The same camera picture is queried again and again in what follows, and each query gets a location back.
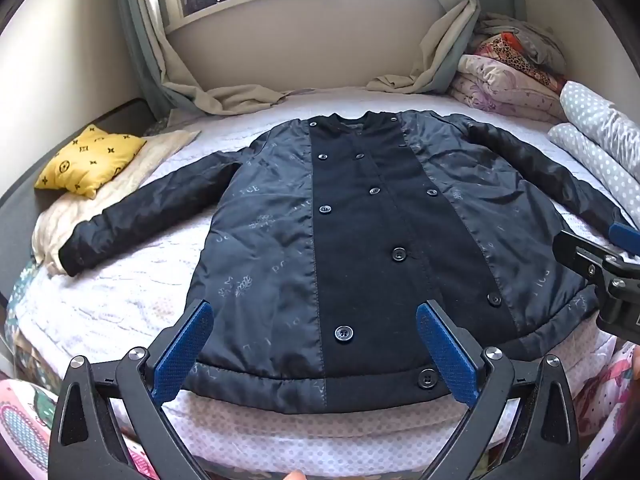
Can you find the bed with white dotted cover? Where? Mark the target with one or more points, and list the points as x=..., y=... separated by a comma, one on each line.
x=125, y=280

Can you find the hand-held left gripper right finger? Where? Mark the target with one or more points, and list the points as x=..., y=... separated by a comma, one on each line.
x=445, y=355

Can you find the purple floral quilt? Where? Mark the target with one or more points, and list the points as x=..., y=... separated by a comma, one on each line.
x=500, y=90

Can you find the dark navy buttoned jacket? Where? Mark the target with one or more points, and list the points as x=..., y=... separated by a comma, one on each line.
x=280, y=220

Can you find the orange patterned blanket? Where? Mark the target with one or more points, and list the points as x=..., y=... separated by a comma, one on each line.
x=520, y=60

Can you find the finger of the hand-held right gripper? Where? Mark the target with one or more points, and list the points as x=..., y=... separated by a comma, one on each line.
x=582, y=255
x=625, y=237

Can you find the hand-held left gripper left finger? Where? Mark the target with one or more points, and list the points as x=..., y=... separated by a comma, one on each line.
x=182, y=355

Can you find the yellow patterned pillow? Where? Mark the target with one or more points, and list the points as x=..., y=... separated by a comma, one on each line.
x=90, y=160

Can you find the beige folded blanket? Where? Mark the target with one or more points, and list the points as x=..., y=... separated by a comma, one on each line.
x=150, y=155

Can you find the grey folded blanket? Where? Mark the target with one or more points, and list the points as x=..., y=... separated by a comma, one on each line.
x=530, y=40

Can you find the pink floral bedsheet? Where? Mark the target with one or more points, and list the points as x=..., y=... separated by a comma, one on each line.
x=30, y=425

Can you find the beige curtain with teal lining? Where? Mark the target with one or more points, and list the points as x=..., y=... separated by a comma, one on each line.
x=165, y=70
x=440, y=45

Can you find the grey polka dot pillow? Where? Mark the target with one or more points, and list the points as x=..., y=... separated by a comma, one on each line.
x=590, y=160
x=600, y=115

